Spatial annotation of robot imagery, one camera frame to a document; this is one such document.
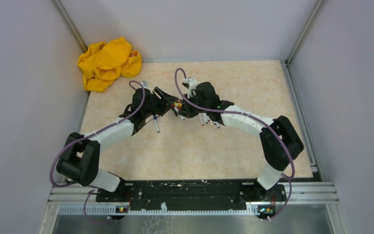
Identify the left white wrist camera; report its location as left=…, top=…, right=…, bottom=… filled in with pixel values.
left=141, top=80, right=150, bottom=90

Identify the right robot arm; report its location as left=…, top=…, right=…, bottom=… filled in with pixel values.
left=178, top=78, right=304, bottom=201

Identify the yellow crumpled cloth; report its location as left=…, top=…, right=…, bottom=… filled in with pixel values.
left=77, top=37, right=142, bottom=93

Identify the slotted cable duct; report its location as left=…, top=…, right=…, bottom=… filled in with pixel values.
left=58, top=205, right=260, bottom=216

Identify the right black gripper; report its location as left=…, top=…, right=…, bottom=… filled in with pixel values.
left=179, top=91, right=209, bottom=119

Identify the aluminium frame rail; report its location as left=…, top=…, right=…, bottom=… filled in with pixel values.
left=48, top=181, right=339, bottom=204

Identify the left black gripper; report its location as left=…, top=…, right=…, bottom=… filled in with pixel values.
left=143, top=86, right=179, bottom=118

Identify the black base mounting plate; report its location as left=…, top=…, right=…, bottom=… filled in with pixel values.
left=96, top=178, right=287, bottom=211

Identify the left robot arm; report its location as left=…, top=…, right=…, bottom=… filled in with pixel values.
left=51, top=87, right=179, bottom=202

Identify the blue capped white marker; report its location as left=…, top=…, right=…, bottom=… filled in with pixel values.
left=153, top=115, right=160, bottom=133

